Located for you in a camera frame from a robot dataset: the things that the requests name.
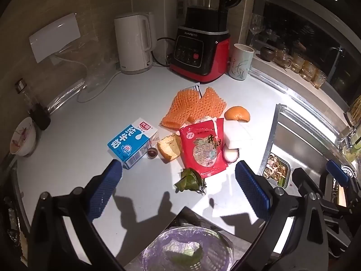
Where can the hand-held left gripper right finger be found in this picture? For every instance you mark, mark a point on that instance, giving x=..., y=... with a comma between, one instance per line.
x=251, y=187

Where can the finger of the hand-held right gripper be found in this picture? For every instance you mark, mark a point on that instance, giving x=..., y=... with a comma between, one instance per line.
x=303, y=180
x=337, y=172

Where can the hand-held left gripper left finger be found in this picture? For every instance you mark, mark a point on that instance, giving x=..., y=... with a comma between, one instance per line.
x=105, y=187

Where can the onion piece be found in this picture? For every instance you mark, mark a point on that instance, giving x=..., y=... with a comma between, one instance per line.
x=231, y=155

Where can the blue and white milk carton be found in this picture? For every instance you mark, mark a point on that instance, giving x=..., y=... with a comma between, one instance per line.
x=129, y=144

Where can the white tissue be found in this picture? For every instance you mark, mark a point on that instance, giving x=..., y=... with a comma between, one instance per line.
x=236, y=134

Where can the red snack packet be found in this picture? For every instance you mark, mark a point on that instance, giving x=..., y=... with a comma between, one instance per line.
x=201, y=149

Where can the green vegetable leaves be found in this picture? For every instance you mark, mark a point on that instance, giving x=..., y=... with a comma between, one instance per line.
x=189, y=180

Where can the piece of bread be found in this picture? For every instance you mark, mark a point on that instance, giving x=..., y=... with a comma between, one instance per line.
x=168, y=148

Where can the green bin with purple bag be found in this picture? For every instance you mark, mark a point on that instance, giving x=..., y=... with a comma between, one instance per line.
x=169, y=240

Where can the orange foam fruit net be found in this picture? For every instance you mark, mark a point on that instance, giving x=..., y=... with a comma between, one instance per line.
x=210, y=103
x=180, y=108

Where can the metal tray of food scraps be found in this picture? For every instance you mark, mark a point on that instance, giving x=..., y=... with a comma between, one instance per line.
x=276, y=170

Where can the stainless steel sink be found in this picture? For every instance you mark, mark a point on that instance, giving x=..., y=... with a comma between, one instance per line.
x=299, y=144

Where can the small brown bottle cap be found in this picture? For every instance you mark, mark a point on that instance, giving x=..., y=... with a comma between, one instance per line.
x=151, y=153

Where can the tangerine peel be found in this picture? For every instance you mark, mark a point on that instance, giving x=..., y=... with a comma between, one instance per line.
x=237, y=113

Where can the glass tea cup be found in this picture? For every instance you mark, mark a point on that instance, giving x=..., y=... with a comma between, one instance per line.
x=282, y=58
x=297, y=63
x=319, y=79
x=308, y=70

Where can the white floral bowl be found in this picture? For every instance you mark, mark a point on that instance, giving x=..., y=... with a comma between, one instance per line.
x=21, y=138

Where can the dark sauce bottle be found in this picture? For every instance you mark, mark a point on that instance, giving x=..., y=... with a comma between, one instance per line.
x=35, y=108

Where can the small white paper packet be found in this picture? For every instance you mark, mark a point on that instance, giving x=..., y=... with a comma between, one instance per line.
x=193, y=86

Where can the clear plastic bag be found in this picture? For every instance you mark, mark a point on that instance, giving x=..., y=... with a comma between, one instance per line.
x=96, y=70

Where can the white patterned cup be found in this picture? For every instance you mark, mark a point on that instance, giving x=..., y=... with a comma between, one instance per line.
x=241, y=62

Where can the white electric kettle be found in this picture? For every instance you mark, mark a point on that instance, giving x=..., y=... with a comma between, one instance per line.
x=131, y=45

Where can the red and black blender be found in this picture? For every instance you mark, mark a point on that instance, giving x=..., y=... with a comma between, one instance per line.
x=200, y=48

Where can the wine glass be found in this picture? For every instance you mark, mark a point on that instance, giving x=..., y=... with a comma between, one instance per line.
x=257, y=25

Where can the white wall socket cover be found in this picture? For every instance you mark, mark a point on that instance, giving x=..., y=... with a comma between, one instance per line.
x=53, y=38

